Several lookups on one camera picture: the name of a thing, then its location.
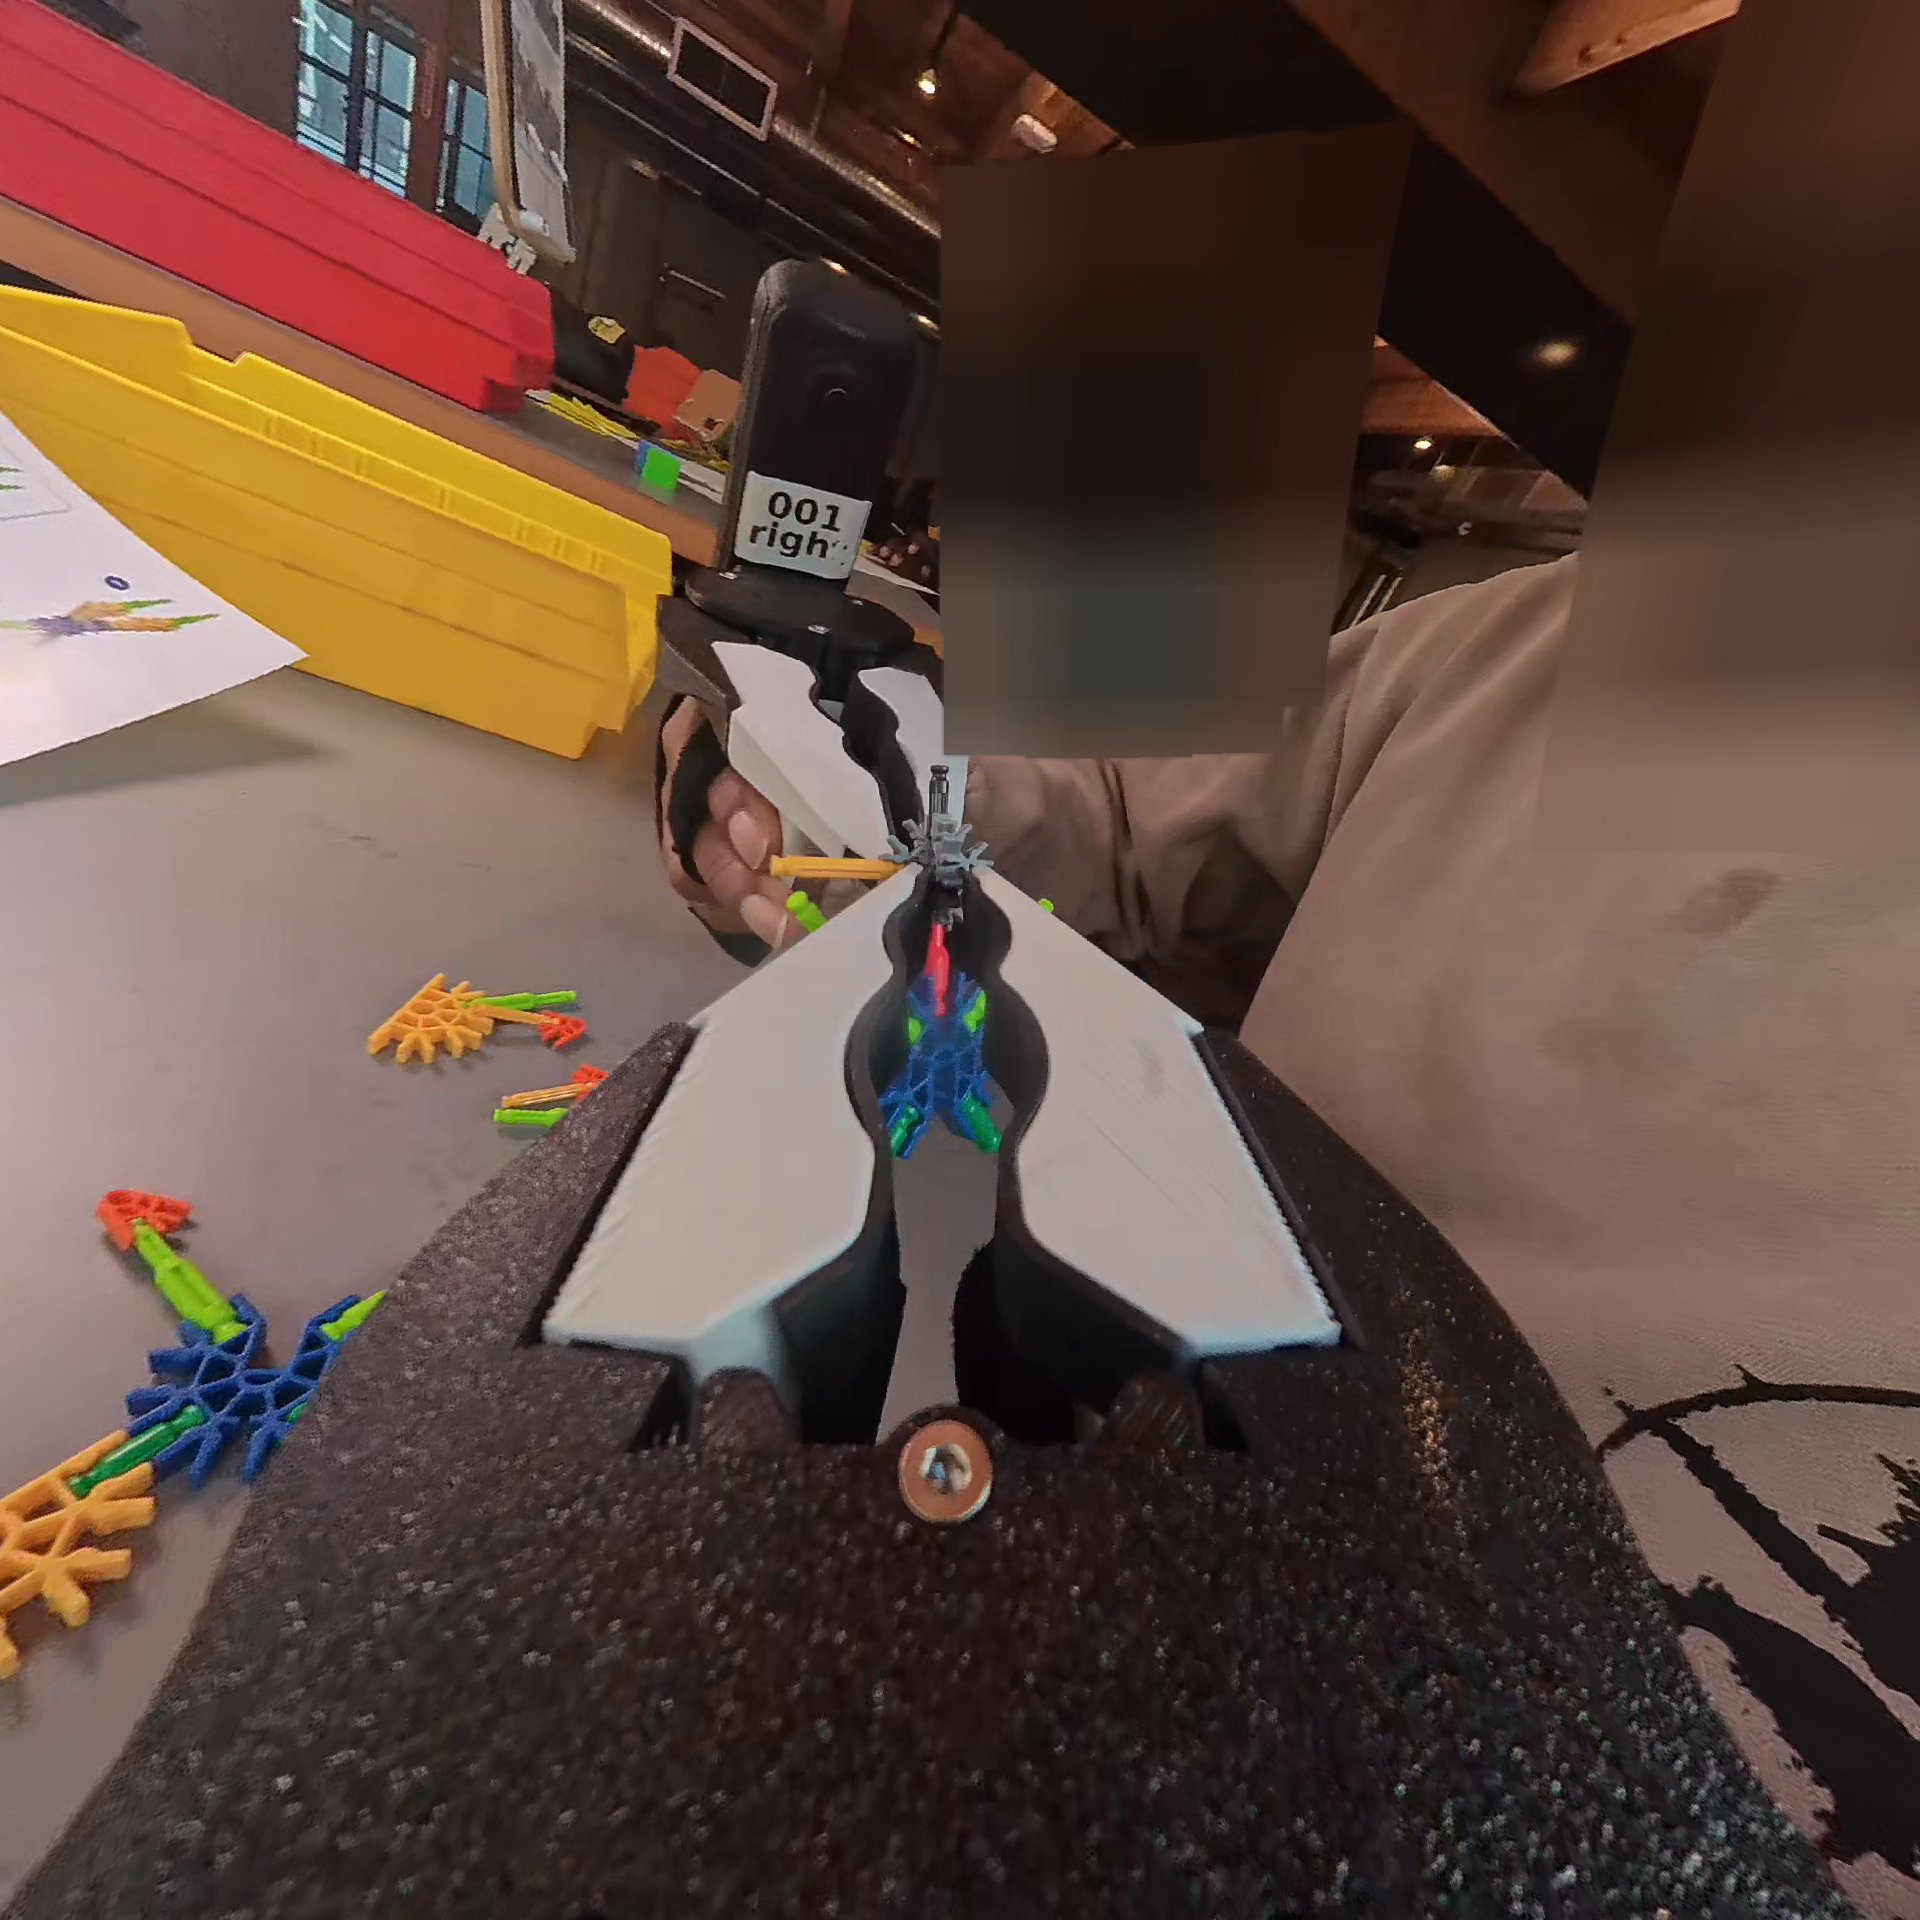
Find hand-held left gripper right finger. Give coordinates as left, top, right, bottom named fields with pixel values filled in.
left=960, top=879, right=1344, bottom=1431

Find wall air vent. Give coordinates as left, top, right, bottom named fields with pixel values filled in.
left=666, top=18, right=781, bottom=142

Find leaning white board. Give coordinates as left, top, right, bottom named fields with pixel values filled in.
left=479, top=0, right=577, bottom=275

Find grey desk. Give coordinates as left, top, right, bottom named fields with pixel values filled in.
left=0, top=660, right=902, bottom=1870

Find toy instruction sheet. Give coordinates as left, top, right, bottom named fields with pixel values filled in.
left=0, top=417, right=307, bottom=769

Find paned window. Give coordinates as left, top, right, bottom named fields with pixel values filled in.
left=293, top=0, right=499, bottom=231

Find small blue connector green rods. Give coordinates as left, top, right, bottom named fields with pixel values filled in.
left=784, top=890, right=1061, bottom=1161

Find wooden background table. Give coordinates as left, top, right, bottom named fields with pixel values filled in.
left=517, top=383, right=752, bottom=569

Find black bag yellow tag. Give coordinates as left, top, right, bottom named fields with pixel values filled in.
left=551, top=288, right=643, bottom=406

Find stack of red bins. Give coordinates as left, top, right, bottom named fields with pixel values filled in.
left=0, top=0, right=557, bottom=417

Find person's right hand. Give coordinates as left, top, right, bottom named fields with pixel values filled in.
left=663, top=721, right=810, bottom=962

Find yellow storage bin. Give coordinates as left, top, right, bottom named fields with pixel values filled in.
left=0, top=286, right=674, bottom=761

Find large blue connector fan assembly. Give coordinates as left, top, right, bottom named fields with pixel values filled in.
left=0, top=1188, right=385, bottom=1681

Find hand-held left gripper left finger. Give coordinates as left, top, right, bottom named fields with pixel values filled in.
left=539, top=879, right=920, bottom=1431

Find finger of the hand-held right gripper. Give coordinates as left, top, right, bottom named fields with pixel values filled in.
left=707, top=641, right=923, bottom=870
left=847, top=668, right=945, bottom=811

